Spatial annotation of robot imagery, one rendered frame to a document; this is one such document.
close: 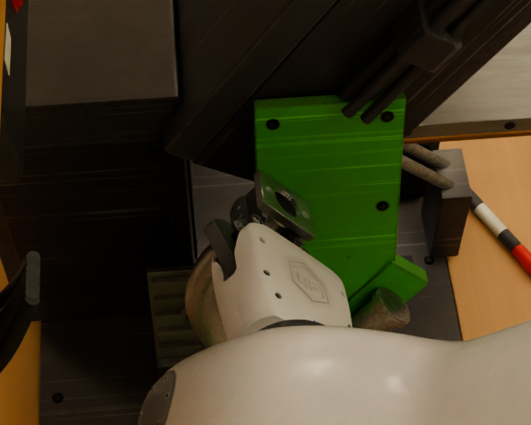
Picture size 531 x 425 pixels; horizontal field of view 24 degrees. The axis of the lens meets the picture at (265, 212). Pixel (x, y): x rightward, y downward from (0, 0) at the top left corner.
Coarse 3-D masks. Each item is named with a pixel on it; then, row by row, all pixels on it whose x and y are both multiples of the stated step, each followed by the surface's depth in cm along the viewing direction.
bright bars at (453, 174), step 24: (408, 144) 118; (408, 168) 116; (432, 168) 123; (456, 168) 121; (432, 192) 124; (456, 192) 120; (432, 216) 125; (456, 216) 122; (432, 240) 125; (456, 240) 126
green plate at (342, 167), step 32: (320, 96) 92; (352, 96) 92; (256, 128) 93; (288, 128) 93; (320, 128) 93; (352, 128) 93; (384, 128) 94; (256, 160) 95; (288, 160) 95; (320, 160) 95; (352, 160) 95; (384, 160) 96; (320, 192) 97; (352, 192) 98; (384, 192) 98; (320, 224) 100; (352, 224) 100; (384, 224) 100; (320, 256) 102; (352, 256) 102; (384, 256) 102; (352, 288) 105
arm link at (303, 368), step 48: (240, 336) 69; (288, 336) 66; (336, 336) 65; (384, 336) 65; (480, 336) 63; (528, 336) 57; (192, 384) 68; (240, 384) 65; (288, 384) 64; (336, 384) 63; (384, 384) 63; (432, 384) 62; (480, 384) 58; (528, 384) 55
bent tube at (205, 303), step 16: (256, 176) 95; (256, 192) 94; (272, 192) 94; (288, 192) 96; (272, 208) 93; (288, 208) 96; (304, 208) 97; (272, 224) 94; (288, 224) 94; (304, 224) 95; (208, 256) 97; (192, 272) 99; (208, 272) 97; (192, 288) 99; (208, 288) 98; (192, 304) 100; (208, 304) 100; (192, 320) 101; (208, 320) 101; (208, 336) 102; (224, 336) 102
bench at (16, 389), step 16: (0, 272) 129; (0, 288) 128; (32, 336) 125; (16, 352) 124; (32, 352) 124; (16, 368) 123; (32, 368) 123; (0, 384) 122; (16, 384) 122; (32, 384) 122; (0, 400) 121; (16, 400) 121; (32, 400) 121; (0, 416) 120; (16, 416) 120; (32, 416) 120
